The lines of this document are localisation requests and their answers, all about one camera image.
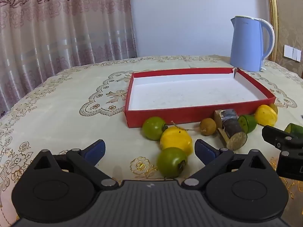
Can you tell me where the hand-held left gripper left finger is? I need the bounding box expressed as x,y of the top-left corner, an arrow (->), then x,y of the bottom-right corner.
30,139 -> 119,191

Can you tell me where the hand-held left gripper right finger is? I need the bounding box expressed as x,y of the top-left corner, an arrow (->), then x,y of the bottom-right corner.
181,139 -> 273,191

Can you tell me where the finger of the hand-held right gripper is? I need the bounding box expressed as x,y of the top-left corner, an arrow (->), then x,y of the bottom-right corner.
262,125 -> 303,151

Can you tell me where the green cucumber piece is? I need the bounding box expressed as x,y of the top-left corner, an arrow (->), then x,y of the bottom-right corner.
238,115 -> 258,131
284,123 -> 303,139

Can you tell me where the brown longan with twig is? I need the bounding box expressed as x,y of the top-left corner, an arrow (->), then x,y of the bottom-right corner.
170,118 -> 217,136

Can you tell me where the yellow bell pepper piece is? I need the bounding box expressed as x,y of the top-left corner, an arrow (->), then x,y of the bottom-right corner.
254,104 -> 278,127
160,126 -> 193,156

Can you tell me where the green tomato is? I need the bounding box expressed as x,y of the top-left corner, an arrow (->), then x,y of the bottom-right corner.
142,116 -> 167,141
157,147 -> 188,179

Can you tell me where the red cardboard box tray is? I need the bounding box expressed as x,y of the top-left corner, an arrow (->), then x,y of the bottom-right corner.
124,67 -> 276,128

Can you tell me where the blue electric kettle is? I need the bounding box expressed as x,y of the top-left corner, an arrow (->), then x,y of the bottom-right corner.
230,16 -> 275,72

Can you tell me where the pink floral curtain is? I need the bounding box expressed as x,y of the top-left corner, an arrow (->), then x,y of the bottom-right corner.
0,0 -> 138,117

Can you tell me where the white wall switch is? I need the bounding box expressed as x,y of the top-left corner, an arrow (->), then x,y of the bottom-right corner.
283,44 -> 302,62

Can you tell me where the gold frame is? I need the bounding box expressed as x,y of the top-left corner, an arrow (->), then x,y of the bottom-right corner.
265,0 -> 279,63

